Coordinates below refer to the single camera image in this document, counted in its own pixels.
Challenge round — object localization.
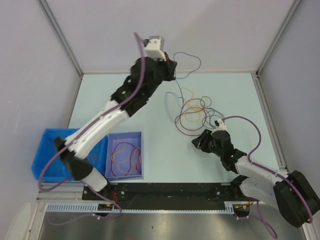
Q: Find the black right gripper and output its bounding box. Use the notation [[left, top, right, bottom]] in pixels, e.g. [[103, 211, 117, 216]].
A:
[[191, 128, 223, 158]]

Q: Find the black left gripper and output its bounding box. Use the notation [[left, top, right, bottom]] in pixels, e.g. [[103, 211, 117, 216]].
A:
[[145, 52, 177, 99]]

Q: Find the dark blue thin cable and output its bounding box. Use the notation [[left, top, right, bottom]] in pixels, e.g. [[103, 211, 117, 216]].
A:
[[164, 51, 226, 131]]

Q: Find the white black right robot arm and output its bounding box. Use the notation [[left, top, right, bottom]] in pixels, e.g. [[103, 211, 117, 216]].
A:
[[191, 129, 320, 228]]

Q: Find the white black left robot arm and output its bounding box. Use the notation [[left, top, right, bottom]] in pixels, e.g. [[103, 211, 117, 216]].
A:
[[53, 57, 178, 200]]

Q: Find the purple plastic bin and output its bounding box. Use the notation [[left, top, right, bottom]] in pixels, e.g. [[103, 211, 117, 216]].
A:
[[105, 131, 144, 181]]

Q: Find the blue plastic bin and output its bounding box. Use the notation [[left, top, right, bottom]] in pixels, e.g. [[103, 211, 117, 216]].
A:
[[31, 128, 77, 183], [86, 135, 108, 174]]

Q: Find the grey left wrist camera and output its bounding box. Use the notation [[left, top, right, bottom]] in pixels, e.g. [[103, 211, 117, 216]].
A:
[[143, 35, 166, 61]]

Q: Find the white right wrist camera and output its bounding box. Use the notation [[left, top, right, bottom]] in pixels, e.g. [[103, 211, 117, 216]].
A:
[[214, 119, 228, 131]]

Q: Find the yellow thin cable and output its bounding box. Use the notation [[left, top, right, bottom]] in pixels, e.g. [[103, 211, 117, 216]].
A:
[[179, 86, 208, 123]]

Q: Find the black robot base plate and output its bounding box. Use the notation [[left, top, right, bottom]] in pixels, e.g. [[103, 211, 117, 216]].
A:
[[81, 182, 261, 210]]

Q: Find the grey slotted cable duct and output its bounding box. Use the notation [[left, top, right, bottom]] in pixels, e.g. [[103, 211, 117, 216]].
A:
[[46, 202, 234, 214]]

